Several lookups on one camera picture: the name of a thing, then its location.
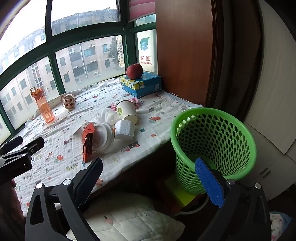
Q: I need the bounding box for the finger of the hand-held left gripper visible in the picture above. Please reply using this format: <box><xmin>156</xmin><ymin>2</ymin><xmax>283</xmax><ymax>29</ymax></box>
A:
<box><xmin>0</xmin><ymin>137</ymin><xmax>45</xmax><ymax>181</ymax></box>
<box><xmin>0</xmin><ymin>136</ymin><xmax>23</xmax><ymax>153</ymax></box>

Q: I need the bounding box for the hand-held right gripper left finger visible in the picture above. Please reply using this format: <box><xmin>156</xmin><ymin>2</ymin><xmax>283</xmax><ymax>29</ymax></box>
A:
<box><xmin>24</xmin><ymin>158</ymin><xmax>103</xmax><ymax>241</ymax></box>

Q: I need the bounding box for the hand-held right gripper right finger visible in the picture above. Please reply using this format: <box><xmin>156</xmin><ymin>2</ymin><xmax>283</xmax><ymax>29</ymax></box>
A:
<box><xmin>195</xmin><ymin>157</ymin><xmax>271</xmax><ymax>241</ymax></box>

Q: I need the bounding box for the orange snack wrapper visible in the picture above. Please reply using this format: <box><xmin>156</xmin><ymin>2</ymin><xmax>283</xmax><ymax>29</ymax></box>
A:
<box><xmin>82</xmin><ymin>123</ymin><xmax>96</xmax><ymax>163</ymax></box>

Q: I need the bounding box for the white plastic lid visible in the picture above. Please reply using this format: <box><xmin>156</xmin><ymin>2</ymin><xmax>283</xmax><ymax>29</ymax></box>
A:
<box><xmin>92</xmin><ymin>122</ymin><xmax>115</xmax><ymax>153</ymax></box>

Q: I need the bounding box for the green plastic mesh basket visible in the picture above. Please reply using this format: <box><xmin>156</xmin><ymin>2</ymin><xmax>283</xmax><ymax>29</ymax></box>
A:
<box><xmin>170</xmin><ymin>107</ymin><xmax>257</xmax><ymax>194</ymax></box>

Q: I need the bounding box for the white foam block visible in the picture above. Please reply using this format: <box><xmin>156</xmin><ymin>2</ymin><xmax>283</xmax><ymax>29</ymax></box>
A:
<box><xmin>114</xmin><ymin>119</ymin><xmax>135</xmax><ymax>139</ymax></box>

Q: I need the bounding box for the white paper cup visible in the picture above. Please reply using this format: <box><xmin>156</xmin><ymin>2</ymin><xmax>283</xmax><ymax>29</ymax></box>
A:
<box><xmin>116</xmin><ymin>100</ymin><xmax>138</xmax><ymax>126</ymax></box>

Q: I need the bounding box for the pink packet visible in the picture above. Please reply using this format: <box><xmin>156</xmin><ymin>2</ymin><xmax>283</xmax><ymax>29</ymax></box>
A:
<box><xmin>110</xmin><ymin>97</ymin><xmax>140</xmax><ymax>110</ymax></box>

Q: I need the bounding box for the yellow-green box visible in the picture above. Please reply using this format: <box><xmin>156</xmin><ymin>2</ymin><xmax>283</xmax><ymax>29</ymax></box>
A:
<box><xmin>164</xmin><ymin>175</ymin><xmax>197</xmax><ymax>207</ymax></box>

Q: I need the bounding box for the white bucket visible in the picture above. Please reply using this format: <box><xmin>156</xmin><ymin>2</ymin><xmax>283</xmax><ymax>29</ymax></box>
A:
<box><xmin>174</xmin><ymin>197</ymin><xmax>210</xmax><ymax>217</ymax></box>

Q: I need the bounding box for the printed white blanket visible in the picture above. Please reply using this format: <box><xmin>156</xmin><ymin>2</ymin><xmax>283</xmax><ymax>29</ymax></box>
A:
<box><xmin>9</xmin><ymin>77</ymin><xmax>203</xmax><ymax>218</ymax></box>

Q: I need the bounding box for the dark red box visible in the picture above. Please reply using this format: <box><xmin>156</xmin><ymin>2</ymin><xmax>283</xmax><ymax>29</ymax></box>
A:
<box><xmin>156</xmin><ymin>177</ymin><xmax>183</xmax><ymax>216</ymax></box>

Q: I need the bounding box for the orange water bottle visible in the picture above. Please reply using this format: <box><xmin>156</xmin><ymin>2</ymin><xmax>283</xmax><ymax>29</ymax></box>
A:
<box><xmin>30</xmin><ymin>87</ymin><xmax>55</xmax><ymax>124</ymax></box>

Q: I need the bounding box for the white quilt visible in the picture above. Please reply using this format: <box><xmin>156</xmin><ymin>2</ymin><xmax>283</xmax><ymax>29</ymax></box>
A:
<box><xmin>66</xmin><ymin>192</ymin><xmax>185</xmax><ymax>241</ymax></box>

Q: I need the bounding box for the small beige toy figure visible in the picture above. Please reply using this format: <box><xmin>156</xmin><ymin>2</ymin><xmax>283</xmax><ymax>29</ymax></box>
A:
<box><xmin>63</xmin><ymin>94</ymin><xmax>77</xmax><ymax>109</ymax></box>

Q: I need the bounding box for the blue cloth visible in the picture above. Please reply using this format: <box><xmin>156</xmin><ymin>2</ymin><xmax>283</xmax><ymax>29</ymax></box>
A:
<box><xmin>270</xmin><ymin>211</ymin><xmax>292</xmax><ymax>223</ymax></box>

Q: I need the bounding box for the floral cloth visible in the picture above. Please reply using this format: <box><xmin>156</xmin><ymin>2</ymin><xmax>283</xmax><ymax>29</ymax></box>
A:
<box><xmin>269</xmin><ymin>214</ymin><xmax>293</xmax><ymax>241</ymax></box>

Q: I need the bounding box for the blue tissue box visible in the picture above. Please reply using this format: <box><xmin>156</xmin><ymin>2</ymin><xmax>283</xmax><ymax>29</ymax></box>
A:
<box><xmin>119</xmin><ymin>71</ymin><xmax>162</xmax><ymax>98</ymax></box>

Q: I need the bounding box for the white wardrobe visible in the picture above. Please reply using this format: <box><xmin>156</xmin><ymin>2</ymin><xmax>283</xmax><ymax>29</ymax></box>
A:
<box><xmin>240</xmin><ymin>0</ymin><xmax>296</xmax><ymax>202</ymax></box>

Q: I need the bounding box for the red apple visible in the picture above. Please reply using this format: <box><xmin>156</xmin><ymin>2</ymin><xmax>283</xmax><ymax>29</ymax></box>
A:
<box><xmin>126</xmin><ymin>63</ymin><xmax>143</xmax><ymax>79</ymax></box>

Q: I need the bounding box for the apartment building outside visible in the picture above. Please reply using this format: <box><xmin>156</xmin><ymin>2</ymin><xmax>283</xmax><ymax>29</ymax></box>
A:
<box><xmin>0</xmin><ymin>9</ymin><xmax>126</xmax><ymax>137</ymax></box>

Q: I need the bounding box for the white window sticker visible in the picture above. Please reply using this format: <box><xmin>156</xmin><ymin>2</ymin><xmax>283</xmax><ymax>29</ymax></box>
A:
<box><xmin>136</xmin><ymin>30</ymin><xmax>158</xmax><ymax>72</ymax></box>

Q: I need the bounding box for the brown wooden panel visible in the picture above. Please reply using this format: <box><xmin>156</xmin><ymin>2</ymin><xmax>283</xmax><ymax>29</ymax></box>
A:
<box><xmin>154</xmin><ymin>0</ymin><xmax>218</xmax><ymax>108</ymax></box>

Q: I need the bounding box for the pink roller blind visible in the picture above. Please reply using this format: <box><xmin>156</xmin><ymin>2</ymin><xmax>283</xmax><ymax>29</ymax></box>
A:
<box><xmin>128</xmin><ymin>0</ymin><xmax>156</xmax><ymax>22</ymax></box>

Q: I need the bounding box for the green window frame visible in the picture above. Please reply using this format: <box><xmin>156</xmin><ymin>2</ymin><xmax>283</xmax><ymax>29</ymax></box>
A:
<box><xmin>0</xmin><ymin>0</ymin><xmax>158</xmax><ymax>144</ymax></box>

